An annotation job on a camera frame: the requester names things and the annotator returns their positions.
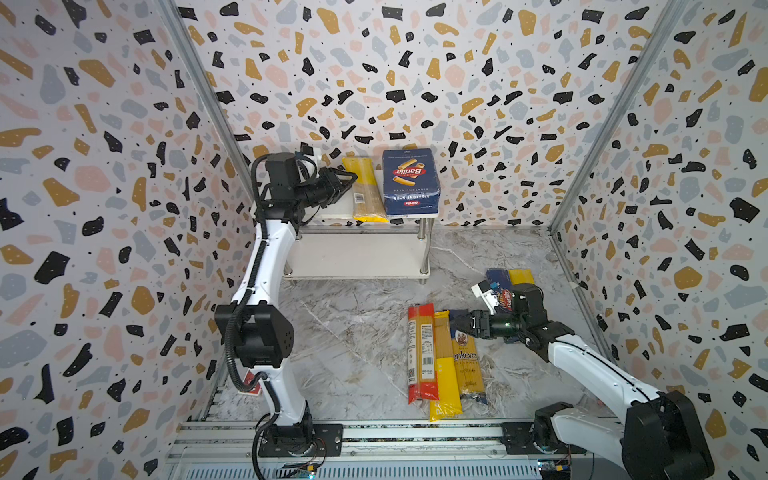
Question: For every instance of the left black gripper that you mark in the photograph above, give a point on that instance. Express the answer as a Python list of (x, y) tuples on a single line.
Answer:
[(330, 178)]

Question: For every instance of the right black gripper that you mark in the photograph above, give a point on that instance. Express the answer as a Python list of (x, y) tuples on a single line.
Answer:
[(480, 324)]

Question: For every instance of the yellow-top spaghetti bag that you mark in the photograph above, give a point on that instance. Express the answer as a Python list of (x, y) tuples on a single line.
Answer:
[(367, 202)]

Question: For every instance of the blue Barilla pasta box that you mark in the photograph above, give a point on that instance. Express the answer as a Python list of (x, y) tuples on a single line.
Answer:
[(410, 182)]

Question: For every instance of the red spaghetti bag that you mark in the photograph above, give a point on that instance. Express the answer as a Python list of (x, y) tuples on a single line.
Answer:
[(421, 369)]

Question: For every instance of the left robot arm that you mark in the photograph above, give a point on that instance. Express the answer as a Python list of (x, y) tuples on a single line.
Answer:
[(257, 338)]

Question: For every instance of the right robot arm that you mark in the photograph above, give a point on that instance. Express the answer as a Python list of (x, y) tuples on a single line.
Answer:
[(651, 435)]

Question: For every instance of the white two-tier shelf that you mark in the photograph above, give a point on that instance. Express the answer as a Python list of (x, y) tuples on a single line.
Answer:
[(336, 247)]

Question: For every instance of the blue Barilla spaghetti box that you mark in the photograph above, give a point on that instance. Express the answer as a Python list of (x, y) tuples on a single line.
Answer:
[(501, 285)]

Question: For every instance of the blue-top clear spaghetti bag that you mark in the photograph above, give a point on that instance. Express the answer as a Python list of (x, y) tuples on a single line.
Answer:
[(468, 370)]

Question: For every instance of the yellow spaghetti bag far right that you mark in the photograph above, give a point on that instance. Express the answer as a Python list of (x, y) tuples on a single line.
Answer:
[(521, 276)]

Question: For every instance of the yellow Pastatime spaghetti bag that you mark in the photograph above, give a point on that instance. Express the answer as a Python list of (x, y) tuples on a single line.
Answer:
[(449, 403)]

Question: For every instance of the red card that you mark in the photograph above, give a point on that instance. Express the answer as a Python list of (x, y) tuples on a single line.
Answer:
[(250, 380)]

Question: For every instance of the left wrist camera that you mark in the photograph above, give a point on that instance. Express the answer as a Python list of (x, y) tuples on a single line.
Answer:
[(306, 151)]

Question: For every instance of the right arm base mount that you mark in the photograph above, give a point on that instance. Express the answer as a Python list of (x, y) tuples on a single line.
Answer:
[(537, 436)]

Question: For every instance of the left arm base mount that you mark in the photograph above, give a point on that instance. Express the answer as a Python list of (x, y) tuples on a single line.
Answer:
[(302, 439)]

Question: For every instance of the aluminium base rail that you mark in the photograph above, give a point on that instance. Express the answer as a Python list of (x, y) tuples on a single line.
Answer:
[(398, 449)]

